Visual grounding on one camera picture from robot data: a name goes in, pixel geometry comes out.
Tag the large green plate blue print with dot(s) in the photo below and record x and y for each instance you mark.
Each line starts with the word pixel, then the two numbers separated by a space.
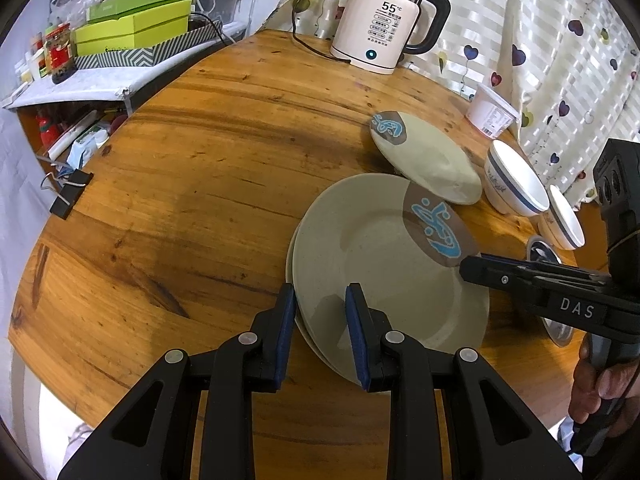
pixel 380 270

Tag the clear plastic bin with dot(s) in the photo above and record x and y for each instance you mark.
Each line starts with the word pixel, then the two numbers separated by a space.
pixel 222 5

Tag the dark green flat box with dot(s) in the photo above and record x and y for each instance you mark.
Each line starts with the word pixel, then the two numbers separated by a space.
pixel 135 0

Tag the white bowl blue stripe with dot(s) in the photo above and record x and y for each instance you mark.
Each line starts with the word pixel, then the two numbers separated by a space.
pixel 515 175
pixel 565 216

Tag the white shelf board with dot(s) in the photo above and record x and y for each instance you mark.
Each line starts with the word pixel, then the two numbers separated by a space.
pixel 90 87

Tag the black binder clip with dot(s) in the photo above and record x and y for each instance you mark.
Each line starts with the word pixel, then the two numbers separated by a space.
pixel 70 195

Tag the stainless steel bowl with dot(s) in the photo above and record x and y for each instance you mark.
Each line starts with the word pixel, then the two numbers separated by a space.
pixel 541 247

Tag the chevron patterned box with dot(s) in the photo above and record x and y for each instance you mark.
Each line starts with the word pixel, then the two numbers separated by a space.
pixel 145 55

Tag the heart print curtain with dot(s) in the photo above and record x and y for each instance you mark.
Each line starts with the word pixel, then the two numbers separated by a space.
pixel 525 35

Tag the small green plate blue print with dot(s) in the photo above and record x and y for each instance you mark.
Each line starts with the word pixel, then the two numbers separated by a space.
pixel 430 160

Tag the person's right hand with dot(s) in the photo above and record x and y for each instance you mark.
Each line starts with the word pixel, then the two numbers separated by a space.
pixel 617 390

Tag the white plastic tub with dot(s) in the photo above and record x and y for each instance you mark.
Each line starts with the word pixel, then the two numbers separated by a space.
pixel 489 110

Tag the red labelled jar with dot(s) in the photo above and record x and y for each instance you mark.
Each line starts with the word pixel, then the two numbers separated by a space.
pixel 60 55

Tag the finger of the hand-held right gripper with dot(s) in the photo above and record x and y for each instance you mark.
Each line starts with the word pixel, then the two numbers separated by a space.
pixel 545 261
pixel 500 274

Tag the white electric kettle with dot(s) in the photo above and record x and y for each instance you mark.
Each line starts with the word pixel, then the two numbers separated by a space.
pixel 375 25

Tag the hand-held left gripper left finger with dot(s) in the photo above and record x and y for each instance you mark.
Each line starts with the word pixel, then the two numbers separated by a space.
pixel 287 332

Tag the white tube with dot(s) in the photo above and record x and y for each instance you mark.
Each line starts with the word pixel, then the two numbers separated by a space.
pixel 72 132

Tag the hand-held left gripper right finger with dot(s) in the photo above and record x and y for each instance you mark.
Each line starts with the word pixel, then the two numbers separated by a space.
pixel 357 342

